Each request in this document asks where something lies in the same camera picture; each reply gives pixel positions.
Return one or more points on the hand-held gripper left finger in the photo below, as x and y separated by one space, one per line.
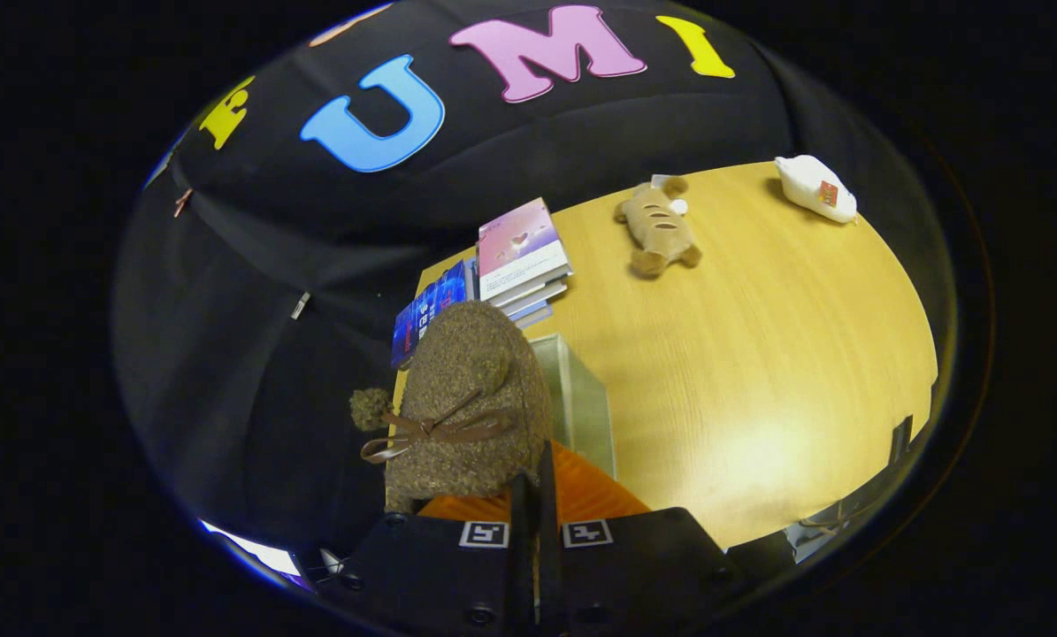
431 575

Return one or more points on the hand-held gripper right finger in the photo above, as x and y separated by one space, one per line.
643 575

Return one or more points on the green fabric storage box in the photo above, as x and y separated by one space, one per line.
581 398

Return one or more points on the brown fuzzy shoe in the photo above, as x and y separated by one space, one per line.
475 372

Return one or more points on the blue cover book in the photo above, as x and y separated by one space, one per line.
426 310

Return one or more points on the white-edged book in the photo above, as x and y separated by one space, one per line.
535 316
541 295

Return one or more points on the black backdrop cloth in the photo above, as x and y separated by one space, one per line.
254 354

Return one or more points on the silver clip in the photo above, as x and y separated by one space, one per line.
301 305

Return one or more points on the pink cover book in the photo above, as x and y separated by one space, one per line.
519 243

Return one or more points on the tan plush toy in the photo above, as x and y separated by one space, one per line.
656 230

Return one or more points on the white pouch with red label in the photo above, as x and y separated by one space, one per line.
811 186

